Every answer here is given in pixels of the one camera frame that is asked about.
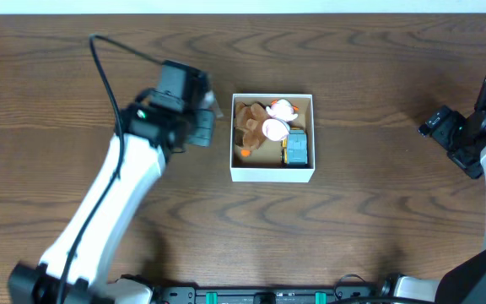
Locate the pig face lollipop toy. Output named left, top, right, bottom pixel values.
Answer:
left=202, top=90, right=224, bottom=118

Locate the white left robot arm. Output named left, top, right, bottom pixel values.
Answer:
left=8, top=104, right=222, bottom=303

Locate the yellow grey toy truck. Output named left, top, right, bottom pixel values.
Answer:
left=281, top=128, right=308, bottom=167

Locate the pink white plush toy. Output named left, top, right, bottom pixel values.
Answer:
left=262, top=99, right=299, bottom=142

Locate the brown plush toy with orange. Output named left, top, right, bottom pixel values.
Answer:
left=234, top=101, right=270, bottom=157

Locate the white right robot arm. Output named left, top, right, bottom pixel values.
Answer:
left=377, top=76, right=486, bottom=303

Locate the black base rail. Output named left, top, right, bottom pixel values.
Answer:
left=107, top=274, right=396, bottom=304

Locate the white cardboard box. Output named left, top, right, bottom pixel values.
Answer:
left=229, top=94, right=316, bottom=182

